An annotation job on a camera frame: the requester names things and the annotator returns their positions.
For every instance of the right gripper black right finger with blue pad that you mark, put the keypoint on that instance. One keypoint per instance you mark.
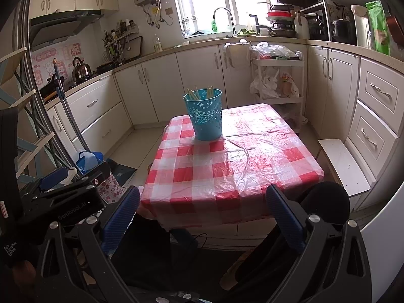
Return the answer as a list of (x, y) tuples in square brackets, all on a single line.
[(331, 264)]

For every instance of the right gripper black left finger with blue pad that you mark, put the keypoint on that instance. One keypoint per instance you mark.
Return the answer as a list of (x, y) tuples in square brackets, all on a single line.
[(76, 267)]

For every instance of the wooden chopstick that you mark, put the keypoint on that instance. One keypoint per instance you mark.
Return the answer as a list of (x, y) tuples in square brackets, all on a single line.
[(192, 95), (197, 93), (210, 92)]

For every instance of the teal perforated plastic bucket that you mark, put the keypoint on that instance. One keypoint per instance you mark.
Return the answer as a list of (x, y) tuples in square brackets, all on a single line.
[(205, 114)]

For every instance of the blue plastic bag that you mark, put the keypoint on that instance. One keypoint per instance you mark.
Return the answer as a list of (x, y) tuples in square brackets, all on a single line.
[(88, 160)]

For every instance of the floral pink bag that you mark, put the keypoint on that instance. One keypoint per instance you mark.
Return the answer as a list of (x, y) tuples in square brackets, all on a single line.
[(110, 190)]

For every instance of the wooden folding ladder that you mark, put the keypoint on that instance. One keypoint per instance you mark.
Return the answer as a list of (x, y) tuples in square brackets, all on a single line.
[(35, 157)]

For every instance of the white stool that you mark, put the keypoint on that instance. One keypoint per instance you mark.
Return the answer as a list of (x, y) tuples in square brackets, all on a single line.
[(344, 167)]

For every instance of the black wok on stove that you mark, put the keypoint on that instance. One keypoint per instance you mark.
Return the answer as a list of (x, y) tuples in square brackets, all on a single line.
[(52, 89)]

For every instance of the red white checkered tablecloth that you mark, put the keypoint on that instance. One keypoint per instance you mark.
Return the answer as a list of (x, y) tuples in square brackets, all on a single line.
[(193, 183)]

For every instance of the metal kettle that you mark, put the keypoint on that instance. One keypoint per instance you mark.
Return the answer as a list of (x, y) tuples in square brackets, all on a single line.
[(81, 71)]

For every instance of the black range hood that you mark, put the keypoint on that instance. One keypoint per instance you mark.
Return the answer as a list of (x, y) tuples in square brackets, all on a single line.
[(59, 26)]

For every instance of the clear plastic bottle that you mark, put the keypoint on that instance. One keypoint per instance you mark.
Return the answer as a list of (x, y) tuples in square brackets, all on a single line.
[(157, 44)]

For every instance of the white rolling cart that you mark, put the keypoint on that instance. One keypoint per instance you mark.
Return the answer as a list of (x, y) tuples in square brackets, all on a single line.
[(291, 109)]

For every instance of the white plastic bags on cart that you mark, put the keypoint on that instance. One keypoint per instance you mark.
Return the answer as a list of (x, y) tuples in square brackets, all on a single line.
[(272, 66)]

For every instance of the white hanging trash bin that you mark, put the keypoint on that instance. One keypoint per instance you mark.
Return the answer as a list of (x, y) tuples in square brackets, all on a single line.
[(239, 54)]

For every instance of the green dish soap bottle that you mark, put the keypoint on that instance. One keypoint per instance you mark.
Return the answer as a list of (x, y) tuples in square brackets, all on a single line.
[(214, 26)]

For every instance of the white thermos jug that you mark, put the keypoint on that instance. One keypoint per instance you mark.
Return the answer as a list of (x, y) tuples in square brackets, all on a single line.
[(362, 26)]

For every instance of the green snack bag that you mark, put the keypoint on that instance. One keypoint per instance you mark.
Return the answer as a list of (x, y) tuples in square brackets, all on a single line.
[(379, 27)]

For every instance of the chrome sink faucet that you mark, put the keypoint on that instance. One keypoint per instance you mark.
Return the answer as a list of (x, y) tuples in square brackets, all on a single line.
[(225, 21)]

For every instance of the stack of pots and pans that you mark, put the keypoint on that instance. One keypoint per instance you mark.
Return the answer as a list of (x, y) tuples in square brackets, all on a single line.
[(280, 21)]

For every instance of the mop handle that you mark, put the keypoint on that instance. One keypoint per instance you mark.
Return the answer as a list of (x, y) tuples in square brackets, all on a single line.
[(65, 105)]

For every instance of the wall utensil rack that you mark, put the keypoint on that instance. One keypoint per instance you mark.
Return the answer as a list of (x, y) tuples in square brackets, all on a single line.
[(116, 41)]

